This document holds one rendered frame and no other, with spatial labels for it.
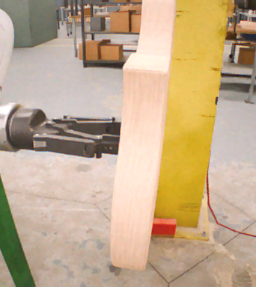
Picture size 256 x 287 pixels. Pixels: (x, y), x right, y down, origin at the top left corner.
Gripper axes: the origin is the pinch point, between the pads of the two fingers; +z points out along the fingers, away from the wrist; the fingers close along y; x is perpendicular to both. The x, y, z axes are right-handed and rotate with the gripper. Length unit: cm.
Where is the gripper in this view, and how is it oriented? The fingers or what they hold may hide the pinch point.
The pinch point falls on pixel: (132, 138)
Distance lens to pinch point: 46.5
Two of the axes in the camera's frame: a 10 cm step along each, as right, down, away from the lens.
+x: 0.4, -9.4, -3.5
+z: 9.9, 0.9, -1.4
